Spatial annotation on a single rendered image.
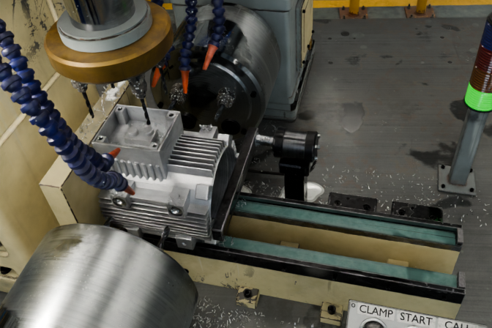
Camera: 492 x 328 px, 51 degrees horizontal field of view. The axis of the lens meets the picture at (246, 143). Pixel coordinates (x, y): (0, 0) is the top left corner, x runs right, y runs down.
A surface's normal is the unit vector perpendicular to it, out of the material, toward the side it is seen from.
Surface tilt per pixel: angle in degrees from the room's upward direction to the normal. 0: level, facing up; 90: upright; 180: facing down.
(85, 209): 90
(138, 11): 0
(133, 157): 90
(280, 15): 90
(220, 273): 90
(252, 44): 43
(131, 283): 35
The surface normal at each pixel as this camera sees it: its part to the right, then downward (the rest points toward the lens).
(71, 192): 0.97, 0.12
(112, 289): 0.39, -0.58
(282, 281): -0.25, 0.69
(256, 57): 0.74, -0.32
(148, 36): -0.07, -0.72
